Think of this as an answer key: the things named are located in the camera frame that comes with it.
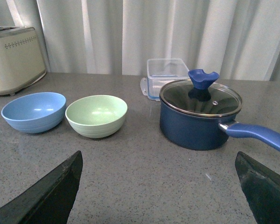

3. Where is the blue bowl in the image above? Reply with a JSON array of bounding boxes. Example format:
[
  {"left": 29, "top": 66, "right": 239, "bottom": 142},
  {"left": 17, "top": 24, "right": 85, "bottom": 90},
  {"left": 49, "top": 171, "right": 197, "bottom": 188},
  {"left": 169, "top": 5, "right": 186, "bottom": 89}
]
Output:
[{"left": 1, "top": 92, "right": 66, "bottom": 133}]

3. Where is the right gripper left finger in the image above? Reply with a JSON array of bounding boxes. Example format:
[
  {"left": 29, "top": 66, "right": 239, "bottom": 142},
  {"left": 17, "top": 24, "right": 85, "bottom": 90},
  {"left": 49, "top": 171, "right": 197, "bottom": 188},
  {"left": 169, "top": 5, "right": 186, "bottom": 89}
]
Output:
[{"left": 0, "top": 151, "right": 83, "bottom": 224}]

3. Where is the dark blue saucepan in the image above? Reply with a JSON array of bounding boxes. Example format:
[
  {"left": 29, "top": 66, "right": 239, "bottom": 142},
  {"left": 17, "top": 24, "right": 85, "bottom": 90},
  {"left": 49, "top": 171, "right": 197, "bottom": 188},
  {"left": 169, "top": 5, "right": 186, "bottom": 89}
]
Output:
[{"left": 160, "top": 100, "right": 280, "bottom": 152}]

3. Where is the clear plastic container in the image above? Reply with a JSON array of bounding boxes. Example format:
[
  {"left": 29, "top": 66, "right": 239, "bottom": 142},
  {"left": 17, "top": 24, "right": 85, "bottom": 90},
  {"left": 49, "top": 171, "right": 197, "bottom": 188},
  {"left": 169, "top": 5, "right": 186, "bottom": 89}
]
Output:
[{"left": 140, "top": 58, "right": 189, "bottom": 101}]

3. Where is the cream toaster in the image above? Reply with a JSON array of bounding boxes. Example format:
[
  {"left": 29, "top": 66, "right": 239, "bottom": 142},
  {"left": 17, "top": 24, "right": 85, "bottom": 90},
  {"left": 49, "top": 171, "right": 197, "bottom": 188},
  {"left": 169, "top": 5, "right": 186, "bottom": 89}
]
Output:
[{"left": 0, "top": 26, "right": 47, "bottom": 95}]

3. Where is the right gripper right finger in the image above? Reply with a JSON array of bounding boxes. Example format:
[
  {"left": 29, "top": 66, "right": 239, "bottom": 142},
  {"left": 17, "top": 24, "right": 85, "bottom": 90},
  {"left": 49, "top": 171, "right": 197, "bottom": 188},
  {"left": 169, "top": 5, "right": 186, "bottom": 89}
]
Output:
[{"left": 235, "top": 151, "right": 280, "bottom": 224}]

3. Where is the green bowl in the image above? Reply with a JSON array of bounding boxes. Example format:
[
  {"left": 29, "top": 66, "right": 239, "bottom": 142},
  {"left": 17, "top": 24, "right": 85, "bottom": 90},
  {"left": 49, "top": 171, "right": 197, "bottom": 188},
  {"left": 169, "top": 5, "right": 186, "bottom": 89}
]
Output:
[{"left": 65, "top": 95, "right": 128, "bottom": 139}]

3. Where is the white curtain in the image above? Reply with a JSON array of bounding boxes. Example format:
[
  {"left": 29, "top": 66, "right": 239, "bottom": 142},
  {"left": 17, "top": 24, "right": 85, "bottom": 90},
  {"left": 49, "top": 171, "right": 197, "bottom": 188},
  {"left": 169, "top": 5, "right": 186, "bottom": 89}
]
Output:
[{"left": 0, "top": 0, "right": 280, "bottom": 82}]

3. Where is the glass pot lid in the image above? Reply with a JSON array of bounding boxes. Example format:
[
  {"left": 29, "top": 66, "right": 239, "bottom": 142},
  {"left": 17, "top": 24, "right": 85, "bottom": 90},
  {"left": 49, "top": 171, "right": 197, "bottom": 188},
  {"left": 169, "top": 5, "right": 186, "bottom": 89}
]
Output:
[{"left": 160, "top": 69, "right": 242, "bottom": 118}]

